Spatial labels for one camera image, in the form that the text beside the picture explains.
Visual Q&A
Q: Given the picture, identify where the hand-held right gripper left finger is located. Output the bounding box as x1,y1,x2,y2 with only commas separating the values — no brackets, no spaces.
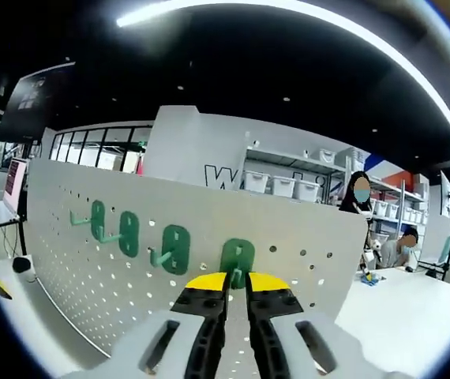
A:
109,271,231,379

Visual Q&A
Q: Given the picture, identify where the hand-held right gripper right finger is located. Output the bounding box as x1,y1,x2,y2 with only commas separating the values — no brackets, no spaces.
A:
246,272,373,379

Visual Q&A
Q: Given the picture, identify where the green mounting plate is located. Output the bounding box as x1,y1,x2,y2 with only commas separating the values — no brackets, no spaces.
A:
219,238,257,291
160,224,190,276
118,211,140,260
90,199,107,242

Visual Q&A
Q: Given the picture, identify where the black rounded device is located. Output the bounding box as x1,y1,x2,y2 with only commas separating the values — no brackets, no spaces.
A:
11,255,36,283

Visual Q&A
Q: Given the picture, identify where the white perforated pegboard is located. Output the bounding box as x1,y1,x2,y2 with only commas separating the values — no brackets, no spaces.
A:
25,157,369,379

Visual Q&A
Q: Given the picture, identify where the silver laptop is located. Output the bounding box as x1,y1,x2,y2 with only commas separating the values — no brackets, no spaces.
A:
0,157,28,231

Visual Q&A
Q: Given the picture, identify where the white and black device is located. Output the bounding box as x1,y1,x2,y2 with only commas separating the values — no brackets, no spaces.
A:
361,235,384,274

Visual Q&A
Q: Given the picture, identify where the group of white storage bins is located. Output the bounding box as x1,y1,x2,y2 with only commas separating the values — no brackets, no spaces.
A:
245,146,427,225

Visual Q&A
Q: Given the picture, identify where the black framed glass partition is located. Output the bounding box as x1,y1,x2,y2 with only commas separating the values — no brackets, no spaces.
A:
49,126,154,174

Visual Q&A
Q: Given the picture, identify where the grey metal shelf rack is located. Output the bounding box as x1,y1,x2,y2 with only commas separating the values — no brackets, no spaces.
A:
243,133,429,227

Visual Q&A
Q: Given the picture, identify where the monitor on black stand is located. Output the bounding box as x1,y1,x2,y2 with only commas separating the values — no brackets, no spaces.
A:
426,170,450,280

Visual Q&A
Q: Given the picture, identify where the curved ceiling light strip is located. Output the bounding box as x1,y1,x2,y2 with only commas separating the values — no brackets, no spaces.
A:
114,0,450,174

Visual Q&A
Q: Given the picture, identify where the large dark wall screen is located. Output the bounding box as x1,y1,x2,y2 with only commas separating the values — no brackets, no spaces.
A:
0,61,77,143

